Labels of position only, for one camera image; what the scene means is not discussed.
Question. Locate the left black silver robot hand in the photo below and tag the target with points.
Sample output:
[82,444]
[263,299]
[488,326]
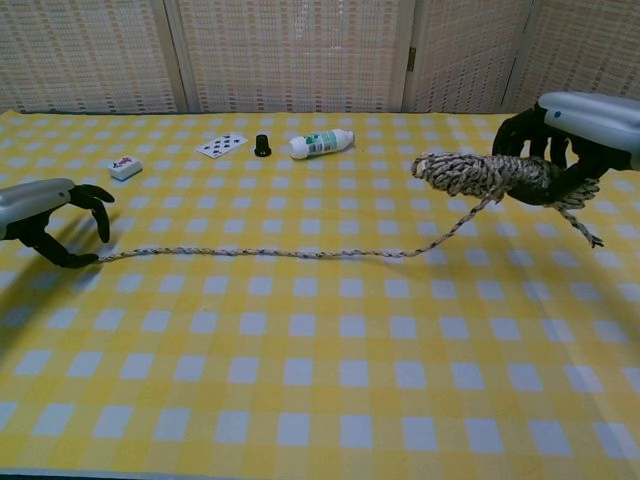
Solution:
[30,202]

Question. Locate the brass screen hinge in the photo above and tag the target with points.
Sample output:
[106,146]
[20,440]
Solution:
[413,58]

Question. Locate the yellow checkered tablecloth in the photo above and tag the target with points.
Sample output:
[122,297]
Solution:
[300,350]

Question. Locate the mahjong tile red character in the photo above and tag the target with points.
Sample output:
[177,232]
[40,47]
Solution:
[125,168]

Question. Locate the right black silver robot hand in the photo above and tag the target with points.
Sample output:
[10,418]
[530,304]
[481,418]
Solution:
[595,120]

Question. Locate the small black knob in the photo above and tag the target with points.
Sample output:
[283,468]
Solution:
[261,146]

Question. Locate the playing card black pips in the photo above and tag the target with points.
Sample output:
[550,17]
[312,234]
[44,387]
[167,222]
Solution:
[222,145]

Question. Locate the white bottle green label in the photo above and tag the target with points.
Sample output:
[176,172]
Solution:
[320,143]

